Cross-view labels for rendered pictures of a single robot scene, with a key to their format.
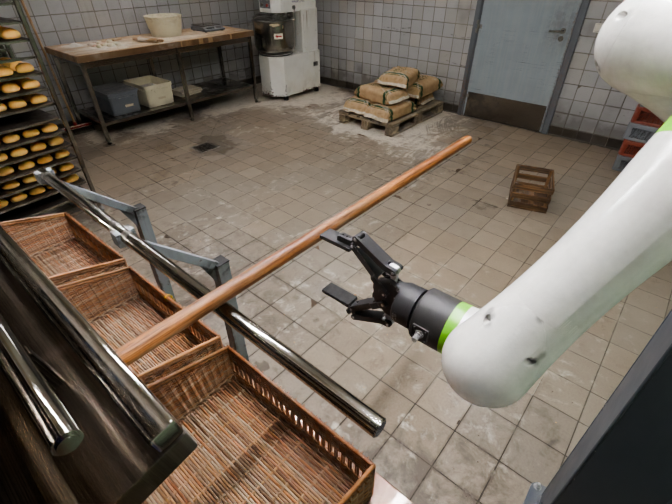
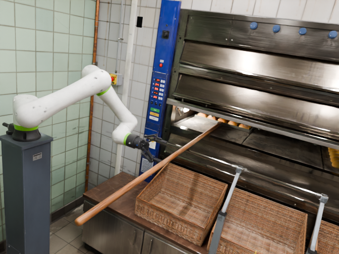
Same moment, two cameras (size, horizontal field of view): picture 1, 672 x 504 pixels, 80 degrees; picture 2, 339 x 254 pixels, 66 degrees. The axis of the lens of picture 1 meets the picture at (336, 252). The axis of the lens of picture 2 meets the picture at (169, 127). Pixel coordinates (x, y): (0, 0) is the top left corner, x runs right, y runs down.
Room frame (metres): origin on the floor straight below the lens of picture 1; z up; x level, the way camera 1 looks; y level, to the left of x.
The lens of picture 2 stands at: (2.09, -0.38, 1.84)
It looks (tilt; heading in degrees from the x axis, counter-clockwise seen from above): 18 degrees down; 165
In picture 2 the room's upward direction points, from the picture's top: 9 degrees clockwise
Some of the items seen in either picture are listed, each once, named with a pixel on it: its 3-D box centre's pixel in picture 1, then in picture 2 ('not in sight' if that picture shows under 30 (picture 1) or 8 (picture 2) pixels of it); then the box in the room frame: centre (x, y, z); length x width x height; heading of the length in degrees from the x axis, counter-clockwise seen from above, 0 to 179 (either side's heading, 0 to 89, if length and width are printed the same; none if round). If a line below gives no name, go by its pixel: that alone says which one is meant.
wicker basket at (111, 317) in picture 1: (104, 341); (258, 231); (0.82, 0.72, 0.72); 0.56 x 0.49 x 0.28; 51
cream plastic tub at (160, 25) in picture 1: (164, 25); not in sight; (5.44, 2.05, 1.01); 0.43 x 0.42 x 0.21; 139
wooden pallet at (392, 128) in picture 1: (392, 111); not in sight; (5.17, -0.72, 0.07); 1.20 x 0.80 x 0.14; 139
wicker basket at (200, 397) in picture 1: (220, 469); (182, 198); (0.44, 0.27, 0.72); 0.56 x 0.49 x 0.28; 50
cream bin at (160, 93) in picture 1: (149, 91); not in sight; (5.06, 2.27, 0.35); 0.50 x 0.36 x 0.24; 51
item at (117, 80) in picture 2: not in sight; (115, 78); (-0.33, -0.29, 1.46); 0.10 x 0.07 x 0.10; 49
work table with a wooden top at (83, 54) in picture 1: (168, 78); not in sight; (5.27, 2.08, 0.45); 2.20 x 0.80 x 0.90; 139
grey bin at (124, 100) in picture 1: (115, 98); not in sight; (4.74, 2.54, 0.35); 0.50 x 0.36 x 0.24; 49
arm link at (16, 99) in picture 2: not in sight; (26, 112); (0.55, -0.79, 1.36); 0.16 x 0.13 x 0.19; 20
